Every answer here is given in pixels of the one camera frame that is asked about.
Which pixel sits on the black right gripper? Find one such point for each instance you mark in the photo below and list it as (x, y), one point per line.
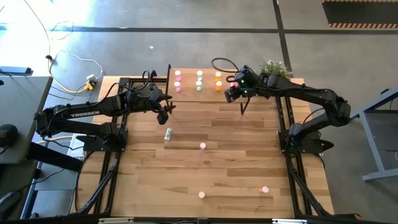
(247, 82)

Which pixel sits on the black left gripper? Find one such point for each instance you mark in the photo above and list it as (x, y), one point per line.
(154, 99)

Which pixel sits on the purple pill bottle white cap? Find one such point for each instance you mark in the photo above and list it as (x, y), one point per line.
(202, 145)
(177, 75)
(177, 86)

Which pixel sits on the orange pill bottle white cap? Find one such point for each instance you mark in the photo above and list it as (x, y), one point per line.
(218, 76)
(219, 86)
(201, 194)

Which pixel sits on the teal pill bottle white cap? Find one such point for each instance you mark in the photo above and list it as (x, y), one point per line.
(199, 85)
(199, 75)
(168, 133)

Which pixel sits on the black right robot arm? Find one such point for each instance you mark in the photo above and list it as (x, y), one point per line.
(311, 93)

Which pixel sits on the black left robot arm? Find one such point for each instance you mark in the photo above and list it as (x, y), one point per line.
(84, 114)

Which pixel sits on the wooden shelf black metal legs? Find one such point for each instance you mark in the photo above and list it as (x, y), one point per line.
(206, 96)

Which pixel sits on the potted green plant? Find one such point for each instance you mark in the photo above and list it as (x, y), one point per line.
(275, 68)

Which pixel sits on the white power adapter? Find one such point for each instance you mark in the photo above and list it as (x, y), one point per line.
(90, 77)

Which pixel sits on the black beam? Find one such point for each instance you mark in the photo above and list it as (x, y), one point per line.
(53, 157)

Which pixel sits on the black floor plug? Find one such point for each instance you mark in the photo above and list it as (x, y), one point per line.
(48, 57)

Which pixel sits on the black mat hazard stripe edge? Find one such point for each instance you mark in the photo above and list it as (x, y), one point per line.
(360, 12)

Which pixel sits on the grey metal stand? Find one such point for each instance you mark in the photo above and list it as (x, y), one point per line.
(373, 143)

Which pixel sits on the grey desk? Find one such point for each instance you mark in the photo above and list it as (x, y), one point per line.
(21, 105)

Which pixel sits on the dark desk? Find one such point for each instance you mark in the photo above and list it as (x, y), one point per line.
(15, 177)

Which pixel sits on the black computer mouse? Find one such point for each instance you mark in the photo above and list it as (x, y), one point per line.
(8, 202)

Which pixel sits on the black metal rig frame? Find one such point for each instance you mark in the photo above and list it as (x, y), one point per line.
(133, 80)

